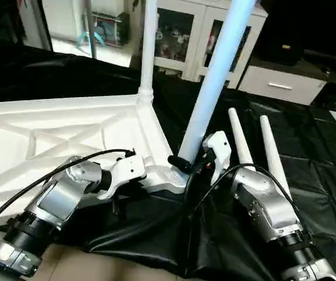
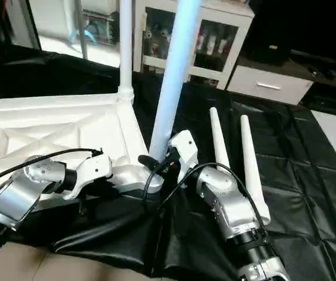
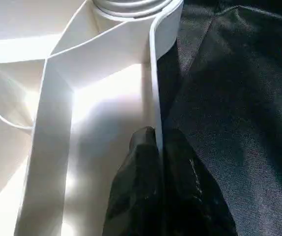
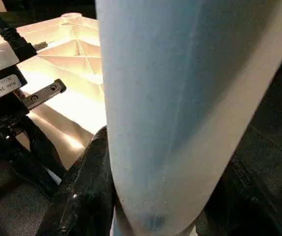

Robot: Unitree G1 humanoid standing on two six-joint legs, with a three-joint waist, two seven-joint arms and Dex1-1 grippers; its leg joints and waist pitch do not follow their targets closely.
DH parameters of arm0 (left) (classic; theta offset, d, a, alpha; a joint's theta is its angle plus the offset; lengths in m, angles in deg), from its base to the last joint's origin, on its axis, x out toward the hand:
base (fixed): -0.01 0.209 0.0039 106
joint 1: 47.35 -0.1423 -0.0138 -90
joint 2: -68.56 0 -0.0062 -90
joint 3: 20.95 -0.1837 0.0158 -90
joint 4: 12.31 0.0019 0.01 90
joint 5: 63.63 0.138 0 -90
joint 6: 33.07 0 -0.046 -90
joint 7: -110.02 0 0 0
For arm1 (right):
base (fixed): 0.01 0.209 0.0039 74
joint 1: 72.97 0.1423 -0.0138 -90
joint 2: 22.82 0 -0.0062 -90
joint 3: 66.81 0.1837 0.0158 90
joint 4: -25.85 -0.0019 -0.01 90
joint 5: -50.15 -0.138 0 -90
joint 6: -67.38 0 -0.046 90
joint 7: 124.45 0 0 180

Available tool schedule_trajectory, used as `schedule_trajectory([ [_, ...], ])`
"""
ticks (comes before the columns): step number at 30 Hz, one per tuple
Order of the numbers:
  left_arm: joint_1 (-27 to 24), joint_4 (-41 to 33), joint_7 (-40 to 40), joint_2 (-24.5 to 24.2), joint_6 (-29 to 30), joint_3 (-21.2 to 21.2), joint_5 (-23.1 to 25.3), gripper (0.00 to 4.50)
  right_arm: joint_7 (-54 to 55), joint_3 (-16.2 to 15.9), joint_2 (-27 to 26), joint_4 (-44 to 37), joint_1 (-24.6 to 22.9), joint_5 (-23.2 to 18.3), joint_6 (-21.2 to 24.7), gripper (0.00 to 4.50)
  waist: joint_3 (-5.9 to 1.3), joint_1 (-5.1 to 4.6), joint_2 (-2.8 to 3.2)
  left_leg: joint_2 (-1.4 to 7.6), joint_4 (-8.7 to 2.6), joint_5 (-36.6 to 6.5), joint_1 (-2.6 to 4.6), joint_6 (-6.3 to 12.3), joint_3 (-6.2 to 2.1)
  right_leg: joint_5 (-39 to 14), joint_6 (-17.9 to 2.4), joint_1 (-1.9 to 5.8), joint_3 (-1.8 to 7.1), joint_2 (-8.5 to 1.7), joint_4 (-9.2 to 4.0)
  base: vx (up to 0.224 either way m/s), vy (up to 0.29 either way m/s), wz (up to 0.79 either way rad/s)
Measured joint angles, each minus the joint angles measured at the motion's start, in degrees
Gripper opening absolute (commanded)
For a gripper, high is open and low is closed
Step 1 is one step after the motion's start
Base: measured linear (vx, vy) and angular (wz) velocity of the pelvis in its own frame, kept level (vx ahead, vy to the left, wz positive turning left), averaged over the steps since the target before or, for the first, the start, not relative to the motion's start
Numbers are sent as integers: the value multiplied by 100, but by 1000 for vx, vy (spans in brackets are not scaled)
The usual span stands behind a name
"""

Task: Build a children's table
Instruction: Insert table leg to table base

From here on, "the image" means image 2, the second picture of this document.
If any white plastic table leg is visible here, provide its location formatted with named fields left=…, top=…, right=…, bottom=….
left=208, top=107, right=234, bottom=172
left=239, top=114, right=272, bottom=227
left=148, top=0, right=203, bottom=166
left=118, top=0, right=135, bottom=105

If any white drawer unit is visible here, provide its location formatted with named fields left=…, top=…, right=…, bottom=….
left=225, top=64, right=315, bottom=107

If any black work surface mat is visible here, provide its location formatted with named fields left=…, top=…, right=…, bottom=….
left=0, top=38, right=336, bottom=281

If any black equipment box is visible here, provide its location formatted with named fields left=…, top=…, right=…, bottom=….
left=250, top=29, right=294, bottom=66

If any white plastic table top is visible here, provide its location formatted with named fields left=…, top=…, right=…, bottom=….
left=0, top=85, right=164, bottom=204

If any colourful background box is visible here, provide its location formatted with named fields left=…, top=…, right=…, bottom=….
left=68, top=0, right=117, bottom=47

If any white glass door cabinet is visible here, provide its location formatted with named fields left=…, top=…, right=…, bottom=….
left=134, top=0, right=255, bottom=90

